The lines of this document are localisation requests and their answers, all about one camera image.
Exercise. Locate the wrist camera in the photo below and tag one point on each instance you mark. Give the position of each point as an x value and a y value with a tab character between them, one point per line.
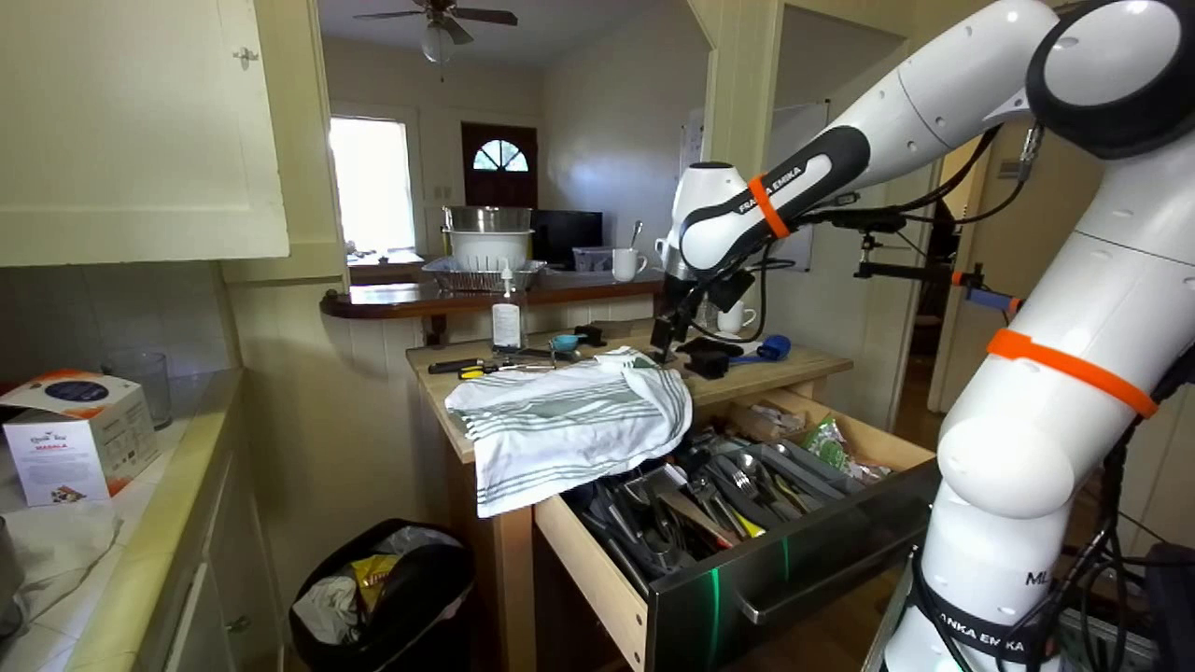
731	289

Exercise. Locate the clear plastic container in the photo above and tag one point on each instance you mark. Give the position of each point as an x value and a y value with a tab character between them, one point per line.
592	258

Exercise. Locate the white cup on saucer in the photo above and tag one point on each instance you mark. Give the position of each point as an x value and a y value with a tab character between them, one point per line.
736	319

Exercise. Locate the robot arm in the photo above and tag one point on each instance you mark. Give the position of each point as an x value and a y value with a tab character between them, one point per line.
1046	392

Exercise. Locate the cream wall cabinet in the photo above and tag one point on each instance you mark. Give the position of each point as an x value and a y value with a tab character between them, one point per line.
131	121

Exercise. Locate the cream base cabinet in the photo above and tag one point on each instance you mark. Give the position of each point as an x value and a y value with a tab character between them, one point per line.
219	579

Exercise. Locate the window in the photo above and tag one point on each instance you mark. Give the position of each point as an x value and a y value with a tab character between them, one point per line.
372	182

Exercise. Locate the green snack packet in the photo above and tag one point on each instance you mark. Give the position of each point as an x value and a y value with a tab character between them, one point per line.
829	443

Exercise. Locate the yellow black screwdriver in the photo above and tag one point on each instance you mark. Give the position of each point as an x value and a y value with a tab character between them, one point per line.
485	368

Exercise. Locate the foil tray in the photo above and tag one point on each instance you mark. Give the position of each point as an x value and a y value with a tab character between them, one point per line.
482	275

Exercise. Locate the small black object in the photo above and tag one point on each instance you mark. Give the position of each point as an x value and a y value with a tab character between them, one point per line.
591	334

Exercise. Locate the blue cloth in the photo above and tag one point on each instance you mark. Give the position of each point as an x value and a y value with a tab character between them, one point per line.
771	349

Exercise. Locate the clear pump bottle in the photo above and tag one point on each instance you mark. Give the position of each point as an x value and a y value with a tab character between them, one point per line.
508	317

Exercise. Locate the camera on mount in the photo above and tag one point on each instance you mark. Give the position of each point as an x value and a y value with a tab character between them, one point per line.
896	247

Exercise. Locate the white orange carton box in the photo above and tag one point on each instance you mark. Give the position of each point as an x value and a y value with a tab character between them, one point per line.
79	439

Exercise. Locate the small blue bowl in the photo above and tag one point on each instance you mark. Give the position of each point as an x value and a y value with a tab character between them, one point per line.
566	342

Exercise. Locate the drinking glass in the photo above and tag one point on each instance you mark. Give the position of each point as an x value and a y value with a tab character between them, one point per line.
140	383

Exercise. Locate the heap of cutlery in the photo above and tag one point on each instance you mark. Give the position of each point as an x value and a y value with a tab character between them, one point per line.
709	509

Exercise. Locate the steel pot on white bucket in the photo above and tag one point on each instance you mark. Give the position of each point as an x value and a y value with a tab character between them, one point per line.
487	238

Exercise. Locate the white mug with spoon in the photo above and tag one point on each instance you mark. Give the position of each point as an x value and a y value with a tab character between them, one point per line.
626	265

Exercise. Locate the black trash bin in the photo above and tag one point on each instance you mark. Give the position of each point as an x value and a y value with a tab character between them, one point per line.
392	597

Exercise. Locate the dark door with arched window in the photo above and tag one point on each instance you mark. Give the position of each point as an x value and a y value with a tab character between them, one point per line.
499	168

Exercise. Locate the wooden drawer with steel front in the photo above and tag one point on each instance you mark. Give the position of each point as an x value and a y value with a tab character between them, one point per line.
803	569

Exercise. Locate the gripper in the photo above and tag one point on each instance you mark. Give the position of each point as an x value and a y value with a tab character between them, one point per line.
684	300

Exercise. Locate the black monitor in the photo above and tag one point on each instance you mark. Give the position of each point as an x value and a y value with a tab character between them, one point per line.
566	238

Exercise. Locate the white green striped towel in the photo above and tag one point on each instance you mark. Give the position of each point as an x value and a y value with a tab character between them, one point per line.
560	420

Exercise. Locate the ceiling fan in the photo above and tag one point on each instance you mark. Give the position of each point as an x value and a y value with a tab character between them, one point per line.
439	23

